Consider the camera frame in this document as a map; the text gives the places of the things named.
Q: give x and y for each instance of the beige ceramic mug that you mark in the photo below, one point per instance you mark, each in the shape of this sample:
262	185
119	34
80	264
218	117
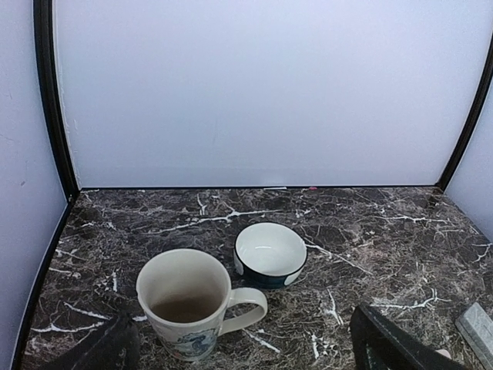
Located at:
188	299

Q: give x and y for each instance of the pink glasses case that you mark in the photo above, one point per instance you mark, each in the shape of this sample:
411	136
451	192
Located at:
444	352

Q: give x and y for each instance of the black frame left post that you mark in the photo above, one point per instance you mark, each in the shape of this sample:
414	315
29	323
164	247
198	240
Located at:
43	19

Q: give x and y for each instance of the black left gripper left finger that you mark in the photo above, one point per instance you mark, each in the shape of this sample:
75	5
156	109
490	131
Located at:
115	345

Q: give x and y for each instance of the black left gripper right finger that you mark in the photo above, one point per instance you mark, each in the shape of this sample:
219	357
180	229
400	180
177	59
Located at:
378	343

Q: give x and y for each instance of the black frame right post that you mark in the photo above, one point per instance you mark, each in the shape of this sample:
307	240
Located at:
470	122

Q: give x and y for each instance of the grey case teal lining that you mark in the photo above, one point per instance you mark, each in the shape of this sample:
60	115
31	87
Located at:
475	325

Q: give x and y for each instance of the black frame post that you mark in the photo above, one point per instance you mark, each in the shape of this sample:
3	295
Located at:
43	19
470	122

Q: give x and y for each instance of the white bowl dark exterior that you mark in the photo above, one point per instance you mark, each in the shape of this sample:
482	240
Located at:
269	255

